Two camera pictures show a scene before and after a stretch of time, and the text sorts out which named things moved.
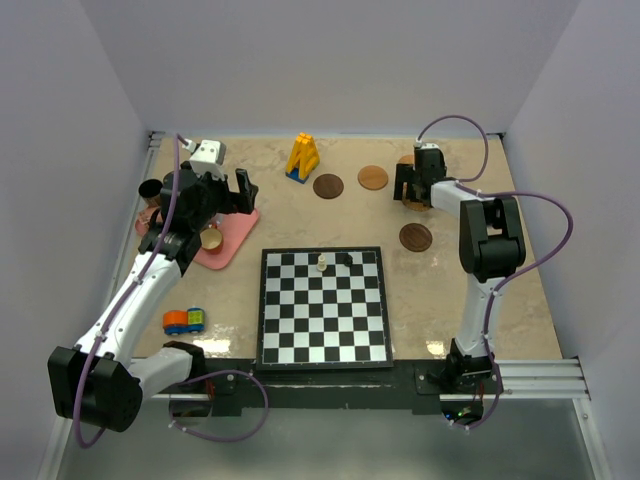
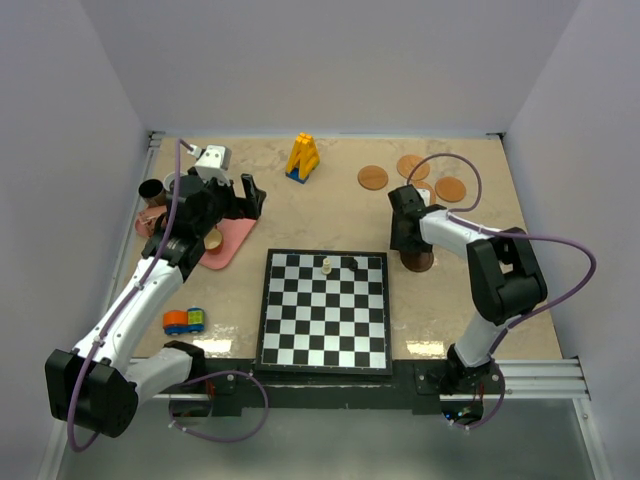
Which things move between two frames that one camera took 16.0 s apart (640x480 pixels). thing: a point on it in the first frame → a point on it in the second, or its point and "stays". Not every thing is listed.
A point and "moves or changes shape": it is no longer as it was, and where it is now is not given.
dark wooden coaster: [415, 237] moves or changes shape
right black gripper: [406, 173] → [399, 242]
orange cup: [211, 240] stays
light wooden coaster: [372, 177] stays
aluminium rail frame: [559, 379] stays
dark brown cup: [150, 190] stays
